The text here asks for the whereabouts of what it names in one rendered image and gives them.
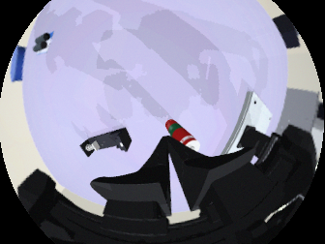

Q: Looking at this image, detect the red and green battery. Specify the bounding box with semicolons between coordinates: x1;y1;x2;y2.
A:
165;119;200;152

